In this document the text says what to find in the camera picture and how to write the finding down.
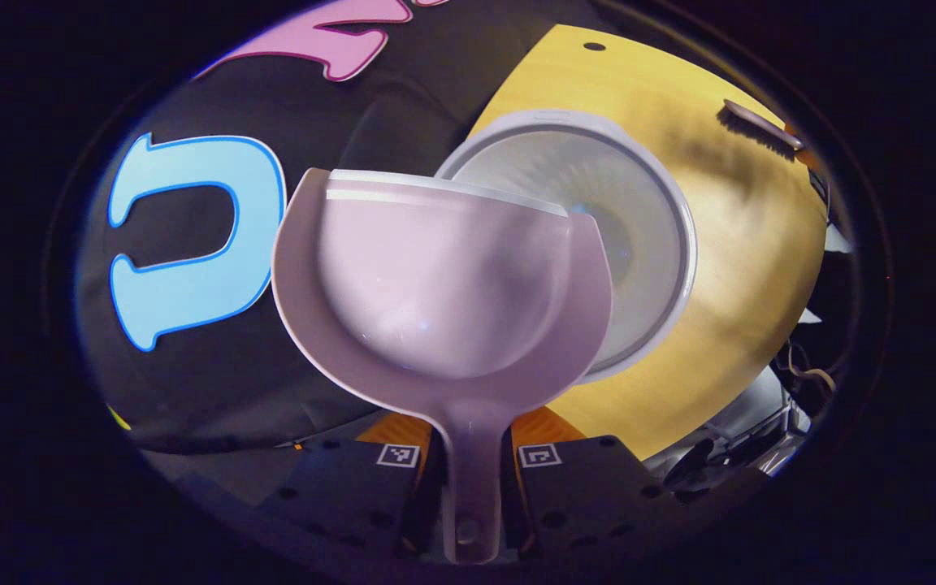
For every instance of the white garbage bin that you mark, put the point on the white garbage bin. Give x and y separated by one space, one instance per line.
639 219

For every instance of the pale pink dustpan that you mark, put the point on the pale pink dustpan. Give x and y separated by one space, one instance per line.
435 276

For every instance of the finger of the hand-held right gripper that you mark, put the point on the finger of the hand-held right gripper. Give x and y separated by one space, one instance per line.
809 154

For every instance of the wooden desktop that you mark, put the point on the wooden desktop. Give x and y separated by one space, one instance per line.
744 284

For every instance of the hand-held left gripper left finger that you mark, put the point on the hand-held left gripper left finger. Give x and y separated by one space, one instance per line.
338 487

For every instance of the small pale pink broom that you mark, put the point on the small pale pink broom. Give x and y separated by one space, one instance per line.
760 122

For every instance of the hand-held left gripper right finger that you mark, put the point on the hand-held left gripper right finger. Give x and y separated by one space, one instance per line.
582 487

